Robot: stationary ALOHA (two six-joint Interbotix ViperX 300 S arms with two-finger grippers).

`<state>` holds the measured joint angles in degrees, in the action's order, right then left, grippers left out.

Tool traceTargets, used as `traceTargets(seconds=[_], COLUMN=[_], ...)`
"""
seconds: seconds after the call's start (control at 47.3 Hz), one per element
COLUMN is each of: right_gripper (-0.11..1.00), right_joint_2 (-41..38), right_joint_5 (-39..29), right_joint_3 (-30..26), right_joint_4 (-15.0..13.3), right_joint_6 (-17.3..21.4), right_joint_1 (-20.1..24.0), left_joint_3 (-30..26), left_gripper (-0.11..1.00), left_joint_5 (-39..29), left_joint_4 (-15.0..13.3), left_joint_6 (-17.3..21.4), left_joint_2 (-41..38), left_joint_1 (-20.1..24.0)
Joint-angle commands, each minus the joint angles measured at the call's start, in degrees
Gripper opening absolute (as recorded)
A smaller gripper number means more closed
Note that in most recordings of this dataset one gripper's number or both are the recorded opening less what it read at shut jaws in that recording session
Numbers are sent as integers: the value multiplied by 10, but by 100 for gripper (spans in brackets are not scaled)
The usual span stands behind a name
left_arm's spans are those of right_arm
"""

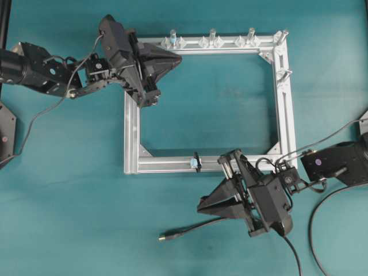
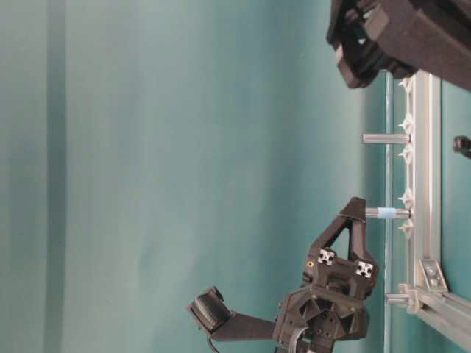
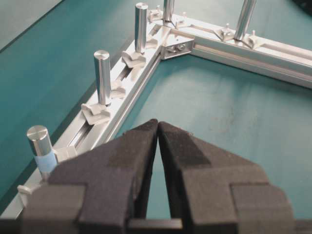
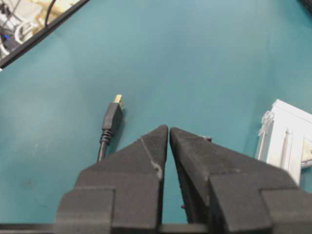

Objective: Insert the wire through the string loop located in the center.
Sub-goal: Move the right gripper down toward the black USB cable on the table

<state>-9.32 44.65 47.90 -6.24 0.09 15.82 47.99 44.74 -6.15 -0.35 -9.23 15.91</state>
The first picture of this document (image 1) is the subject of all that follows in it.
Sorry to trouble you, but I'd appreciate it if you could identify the grey right arm cable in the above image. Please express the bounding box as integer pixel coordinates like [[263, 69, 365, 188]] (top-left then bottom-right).
[[275, 118, 363, 164]]

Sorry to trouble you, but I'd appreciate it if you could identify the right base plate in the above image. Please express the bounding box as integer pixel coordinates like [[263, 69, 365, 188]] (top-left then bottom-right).
[[359, 110, 368, 145]]

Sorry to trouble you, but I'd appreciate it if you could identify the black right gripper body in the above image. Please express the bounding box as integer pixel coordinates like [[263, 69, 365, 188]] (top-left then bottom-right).
[[231, 158, 293, 237]]

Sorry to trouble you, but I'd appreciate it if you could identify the clear right side post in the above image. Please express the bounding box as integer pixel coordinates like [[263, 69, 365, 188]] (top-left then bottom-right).
[[276, 68, 293, 85]]

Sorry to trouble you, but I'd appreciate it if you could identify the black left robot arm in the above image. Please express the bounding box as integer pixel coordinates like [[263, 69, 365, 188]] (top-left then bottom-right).
[[1, 14, 182, 108]]

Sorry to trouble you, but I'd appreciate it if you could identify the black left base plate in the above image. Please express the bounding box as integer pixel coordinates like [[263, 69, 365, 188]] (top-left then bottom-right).
[[0, 102, 17, 168]]

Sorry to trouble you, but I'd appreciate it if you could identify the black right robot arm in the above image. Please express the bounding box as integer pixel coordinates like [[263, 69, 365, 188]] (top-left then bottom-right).
[[197, 141, 367, 236]]

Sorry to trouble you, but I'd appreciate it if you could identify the black USB cable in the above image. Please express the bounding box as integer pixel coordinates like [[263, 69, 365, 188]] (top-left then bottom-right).
[[158, 183, 368, 276]]

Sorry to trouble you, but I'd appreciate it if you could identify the clear corner post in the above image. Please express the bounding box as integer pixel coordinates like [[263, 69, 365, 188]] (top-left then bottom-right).
[[273, 29, 289, 46]]

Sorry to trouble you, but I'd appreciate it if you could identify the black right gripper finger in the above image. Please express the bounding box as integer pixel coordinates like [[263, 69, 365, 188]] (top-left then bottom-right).
[[218, 149, 259, 190], [197, 176, 250, 221]]

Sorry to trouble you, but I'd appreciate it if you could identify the black zip tie loop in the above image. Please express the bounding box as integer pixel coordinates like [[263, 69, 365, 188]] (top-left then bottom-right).
[[191, 152, 202, 173]]

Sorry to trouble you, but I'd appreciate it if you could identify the black vertical rail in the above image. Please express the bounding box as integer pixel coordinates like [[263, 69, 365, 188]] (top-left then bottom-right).
[[0, 0, 12, 49]]

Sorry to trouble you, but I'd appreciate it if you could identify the silver aluminium extrusion frame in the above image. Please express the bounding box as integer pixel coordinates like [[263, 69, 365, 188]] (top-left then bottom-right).
[[123, 33, 296, 174]]

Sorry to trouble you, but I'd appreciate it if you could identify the clear right top post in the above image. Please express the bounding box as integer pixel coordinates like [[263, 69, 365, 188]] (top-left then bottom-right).
[[234, 28, 261, 48]]

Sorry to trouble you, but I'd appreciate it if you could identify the clear post with blue band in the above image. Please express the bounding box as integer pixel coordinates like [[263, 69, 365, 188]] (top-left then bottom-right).
[[160, 29, 187, 49]]

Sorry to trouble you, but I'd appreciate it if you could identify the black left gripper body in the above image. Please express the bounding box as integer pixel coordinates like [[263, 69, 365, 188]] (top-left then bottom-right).
[[98, 14, 160, 103]]

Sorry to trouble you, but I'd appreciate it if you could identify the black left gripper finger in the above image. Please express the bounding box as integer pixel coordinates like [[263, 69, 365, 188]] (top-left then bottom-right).
[[137, 42, 182, 75], [118, 65, 157, 108]]

